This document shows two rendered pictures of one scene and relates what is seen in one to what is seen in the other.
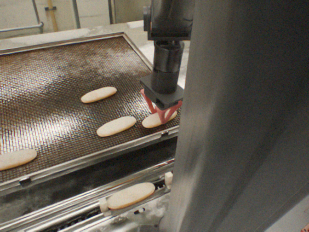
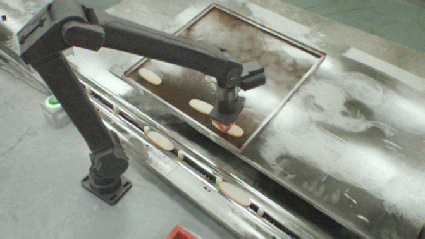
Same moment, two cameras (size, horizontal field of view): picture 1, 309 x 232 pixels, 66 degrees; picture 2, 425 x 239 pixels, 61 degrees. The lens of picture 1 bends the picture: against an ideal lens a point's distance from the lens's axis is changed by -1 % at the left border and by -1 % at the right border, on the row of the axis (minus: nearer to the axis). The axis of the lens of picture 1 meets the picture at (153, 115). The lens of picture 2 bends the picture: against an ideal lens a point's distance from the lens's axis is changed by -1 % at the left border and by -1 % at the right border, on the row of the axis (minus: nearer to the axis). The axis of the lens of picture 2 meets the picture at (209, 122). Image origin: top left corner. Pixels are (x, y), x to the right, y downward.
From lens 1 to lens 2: 0.78 m
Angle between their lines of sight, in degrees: 47
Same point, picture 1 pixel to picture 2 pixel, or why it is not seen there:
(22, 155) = (153, 78)
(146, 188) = (166, 145)
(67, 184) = (160, 112)
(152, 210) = (151, 152)
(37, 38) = (264, 14)
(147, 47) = (320, 81)
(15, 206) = (137, 98)
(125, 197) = (155, 137)
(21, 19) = not seen: outside the picture
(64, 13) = not seen: outside the picture
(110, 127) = (197, 104)
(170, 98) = (215, 114)
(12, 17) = not seen: outside the picture
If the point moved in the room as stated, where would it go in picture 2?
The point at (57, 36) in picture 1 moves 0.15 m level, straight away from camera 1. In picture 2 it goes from (278, 21) to (300, 9)
